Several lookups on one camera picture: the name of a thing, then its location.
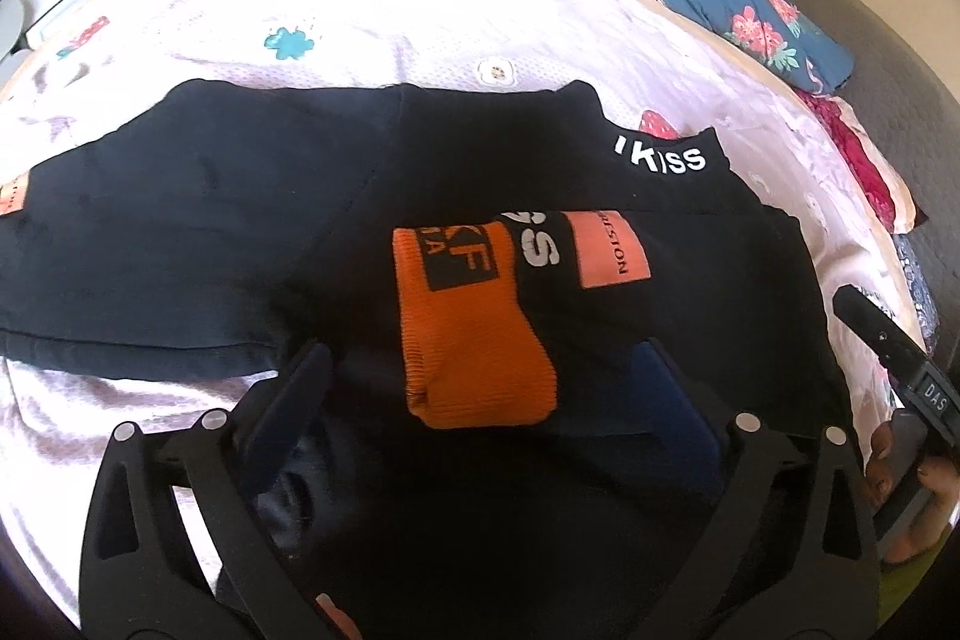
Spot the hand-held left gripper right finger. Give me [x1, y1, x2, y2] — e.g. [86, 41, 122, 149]
[634, 336, 880, 640]

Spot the person's right hand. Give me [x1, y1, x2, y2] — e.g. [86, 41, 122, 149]
[862, 419, 960, 566]

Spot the grey round table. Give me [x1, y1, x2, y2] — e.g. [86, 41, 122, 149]
[0, 0, 27, 64]

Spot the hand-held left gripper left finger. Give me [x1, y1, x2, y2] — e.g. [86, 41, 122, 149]
[79, 342, 353, 640]

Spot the red floral pillow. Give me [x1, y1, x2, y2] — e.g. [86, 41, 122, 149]
[795, 89, 920, 232]

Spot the black sweater with orange cuffs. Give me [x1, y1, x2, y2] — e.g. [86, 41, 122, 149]
[0, 77, 856, 640]

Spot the grey padded headboard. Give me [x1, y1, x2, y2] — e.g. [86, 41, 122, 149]
[780, 0, 960, 341]

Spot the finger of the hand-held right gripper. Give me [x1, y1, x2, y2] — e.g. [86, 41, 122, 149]
[832, 284, 937, 387]

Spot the blue patterned cloth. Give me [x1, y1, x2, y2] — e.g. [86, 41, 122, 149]
[892, 231, 940, 341]

